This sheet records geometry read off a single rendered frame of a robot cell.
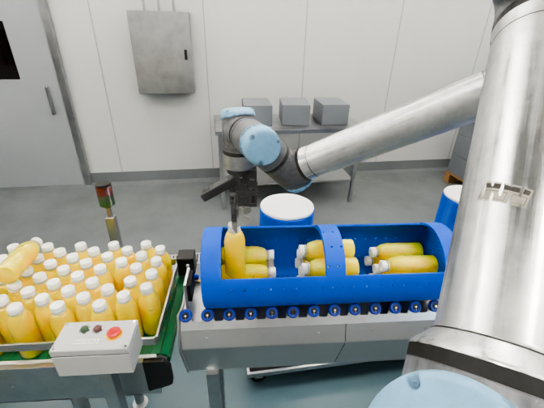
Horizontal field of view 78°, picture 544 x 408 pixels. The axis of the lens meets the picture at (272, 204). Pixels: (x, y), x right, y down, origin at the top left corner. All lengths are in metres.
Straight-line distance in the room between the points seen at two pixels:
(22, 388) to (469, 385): 1.36
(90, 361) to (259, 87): 3.70
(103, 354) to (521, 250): 0.96
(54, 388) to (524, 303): 1.34
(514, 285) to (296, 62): 4.13
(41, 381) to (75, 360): 0.33
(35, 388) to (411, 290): 1.28
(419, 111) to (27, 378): 1.36
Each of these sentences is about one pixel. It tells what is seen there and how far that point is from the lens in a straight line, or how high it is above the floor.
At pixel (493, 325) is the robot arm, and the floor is 1.64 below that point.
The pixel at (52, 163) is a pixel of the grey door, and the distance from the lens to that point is 4.89.
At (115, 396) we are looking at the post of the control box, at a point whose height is 0.86.
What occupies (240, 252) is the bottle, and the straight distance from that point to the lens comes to 1.10.
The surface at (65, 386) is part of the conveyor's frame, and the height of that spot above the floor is 0.80.
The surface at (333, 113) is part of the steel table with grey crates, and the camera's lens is 3.81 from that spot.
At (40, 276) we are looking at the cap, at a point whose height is 1.10.
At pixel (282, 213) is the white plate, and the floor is 1.04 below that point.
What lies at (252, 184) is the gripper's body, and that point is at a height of 1.44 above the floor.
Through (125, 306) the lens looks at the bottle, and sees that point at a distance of 1.21.
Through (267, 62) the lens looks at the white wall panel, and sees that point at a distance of 4.32.
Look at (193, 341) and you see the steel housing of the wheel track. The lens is 1.31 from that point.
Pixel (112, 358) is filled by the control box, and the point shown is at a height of 1.06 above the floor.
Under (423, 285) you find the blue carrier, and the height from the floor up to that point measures 1.10.
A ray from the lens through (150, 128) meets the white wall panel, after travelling 4.47.
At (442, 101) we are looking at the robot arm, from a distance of 0.74.
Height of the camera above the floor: 1.86
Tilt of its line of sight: 28 degrees down
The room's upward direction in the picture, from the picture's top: 2 degrees clockwise
